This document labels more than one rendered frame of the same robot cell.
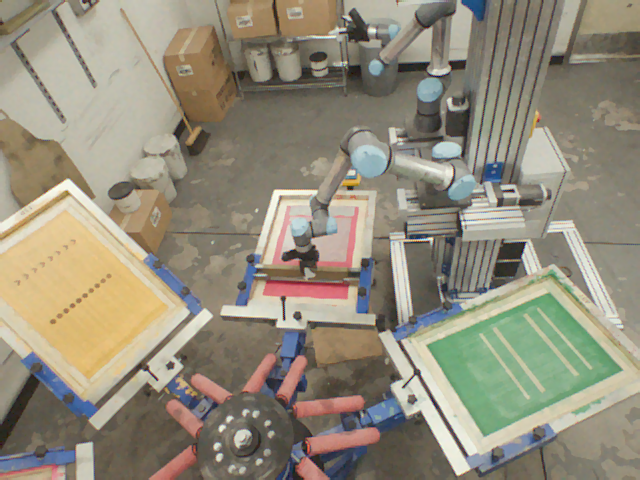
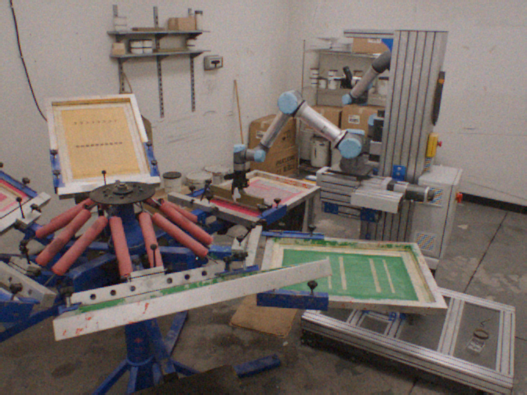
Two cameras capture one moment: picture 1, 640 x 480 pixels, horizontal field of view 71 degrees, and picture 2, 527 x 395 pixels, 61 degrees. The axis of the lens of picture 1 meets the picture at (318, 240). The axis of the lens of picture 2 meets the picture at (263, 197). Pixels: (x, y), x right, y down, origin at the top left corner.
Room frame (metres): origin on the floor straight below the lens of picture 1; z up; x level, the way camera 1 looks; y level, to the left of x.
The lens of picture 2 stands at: (-1.18, -0.90, 2.07)
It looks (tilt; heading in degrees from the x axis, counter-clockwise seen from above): 21 degrees down; 18
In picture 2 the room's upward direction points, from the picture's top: 1 degrees clockwise
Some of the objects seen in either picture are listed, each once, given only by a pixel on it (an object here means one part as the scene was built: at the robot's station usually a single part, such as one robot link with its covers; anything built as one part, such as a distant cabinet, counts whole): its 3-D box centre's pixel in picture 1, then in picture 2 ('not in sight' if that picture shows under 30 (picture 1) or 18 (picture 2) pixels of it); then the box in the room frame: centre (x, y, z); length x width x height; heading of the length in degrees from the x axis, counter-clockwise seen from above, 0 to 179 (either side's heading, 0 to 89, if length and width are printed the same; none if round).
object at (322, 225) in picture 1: (323, 224); (256, 154); (1.31, -0.03, 1.31); 0.11 x 0.11 x 0.08; 0
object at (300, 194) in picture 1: (313, 245); (256, 194); (1.49, 0.03, 0.97); 0.79 x 0.58 x 0.04; 163
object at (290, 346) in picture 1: (291, 340); (198, 215); (0.96, 0.19, 1.02); 0.17 x 0.06 x 0.05; 163
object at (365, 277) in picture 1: (364, 286); (269, 215); (1.18, -0.17, 0.98); 0.30 x 0.05 x 0.07; 163
